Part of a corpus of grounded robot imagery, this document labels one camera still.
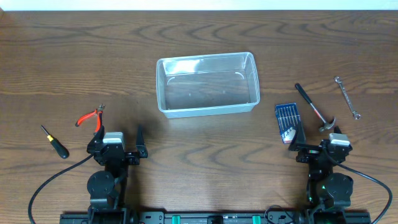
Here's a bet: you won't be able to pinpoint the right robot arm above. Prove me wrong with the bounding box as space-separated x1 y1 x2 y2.
289 124 353 223

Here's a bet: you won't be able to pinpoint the black yellow screwdriver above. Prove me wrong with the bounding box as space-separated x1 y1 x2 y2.
40 125 70 159

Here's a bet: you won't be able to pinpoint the blue precision screwdriver set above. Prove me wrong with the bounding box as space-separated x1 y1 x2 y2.
275 103 301 144

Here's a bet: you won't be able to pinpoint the silver combination wrench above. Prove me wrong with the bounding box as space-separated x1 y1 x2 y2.
334 76 361 120

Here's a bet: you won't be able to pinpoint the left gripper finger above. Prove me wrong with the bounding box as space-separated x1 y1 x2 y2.
91 125 104 146
136 125 146 151

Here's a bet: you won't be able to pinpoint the red handled cutting pliers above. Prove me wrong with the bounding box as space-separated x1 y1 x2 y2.
75 104 105 135

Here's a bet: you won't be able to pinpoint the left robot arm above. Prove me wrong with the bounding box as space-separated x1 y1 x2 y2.
84 126 148 224

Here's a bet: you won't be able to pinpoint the small claw hammer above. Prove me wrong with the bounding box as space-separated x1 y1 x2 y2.
295 83 336 133

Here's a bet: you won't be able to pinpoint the clear plastic container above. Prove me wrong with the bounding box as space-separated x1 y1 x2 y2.
156 52 261 119

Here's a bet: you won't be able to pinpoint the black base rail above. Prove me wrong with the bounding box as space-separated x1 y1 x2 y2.
59 210 371 224

